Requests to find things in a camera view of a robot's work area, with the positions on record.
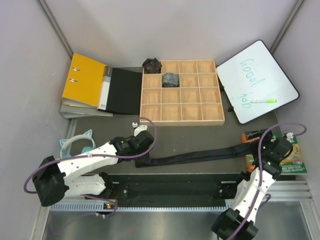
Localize brown blue striped tie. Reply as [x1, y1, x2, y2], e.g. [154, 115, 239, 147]
[135, 143, 249, 168]

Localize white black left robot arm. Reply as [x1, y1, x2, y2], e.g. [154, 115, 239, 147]
[32, 130, 155, 207]

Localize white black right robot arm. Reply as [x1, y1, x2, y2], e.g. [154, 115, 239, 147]
[211, 131, 294, 240]

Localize green treehouse book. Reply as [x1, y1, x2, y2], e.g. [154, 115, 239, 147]
[280, 136, 307, 175]

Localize green marker pen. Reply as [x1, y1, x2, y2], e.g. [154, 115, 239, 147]
[251, 99, 277, 104]

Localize dark grey table mat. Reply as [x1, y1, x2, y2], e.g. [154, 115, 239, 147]
[74, 66, 296, 176]

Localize black folder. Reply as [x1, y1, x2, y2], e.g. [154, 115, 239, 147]
[97, 66, 143, 115]

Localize white whiteboard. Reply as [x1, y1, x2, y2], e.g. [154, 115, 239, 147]
[216, 40, 300, 124]

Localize wooden compartment tray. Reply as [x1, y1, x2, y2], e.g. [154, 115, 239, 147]
[140, 59, 225, 126]

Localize teal cat ear headphones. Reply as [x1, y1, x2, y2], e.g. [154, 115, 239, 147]
[58, 129, 97, 160]

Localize rolled grey tie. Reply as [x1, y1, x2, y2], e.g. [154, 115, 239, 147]
[162, 72, 180, 88]

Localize grey folder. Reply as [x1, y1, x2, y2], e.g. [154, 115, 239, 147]
[60, 104, 113, 119]

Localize rolled dark brown tie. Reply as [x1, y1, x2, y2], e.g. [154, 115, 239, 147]
[142, 58, 162, 74]

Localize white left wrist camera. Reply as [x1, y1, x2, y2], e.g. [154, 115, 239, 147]
[132, 122, 148, 137]

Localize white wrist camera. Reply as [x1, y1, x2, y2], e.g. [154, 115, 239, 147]
[132, 122, 148, 137]
[284, 132, 294, 139]

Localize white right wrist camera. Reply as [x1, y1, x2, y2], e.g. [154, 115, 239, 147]
[284, 132, 294, 139]

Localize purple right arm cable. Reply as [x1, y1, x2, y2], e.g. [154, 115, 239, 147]
[224, 121, 307, 240]

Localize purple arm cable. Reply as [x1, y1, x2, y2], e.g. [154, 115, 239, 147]
[23, 117, 158, 217]
[224, 121, 307, 240]

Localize yellow ring binder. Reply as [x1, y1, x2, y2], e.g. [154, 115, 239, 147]
[61, 53, 107, 109]

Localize grey slotted cable duct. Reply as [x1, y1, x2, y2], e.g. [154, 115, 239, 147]
[50, 199, 233, 213]

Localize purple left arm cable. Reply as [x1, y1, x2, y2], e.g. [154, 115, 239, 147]
[23, 117, 158, 217]

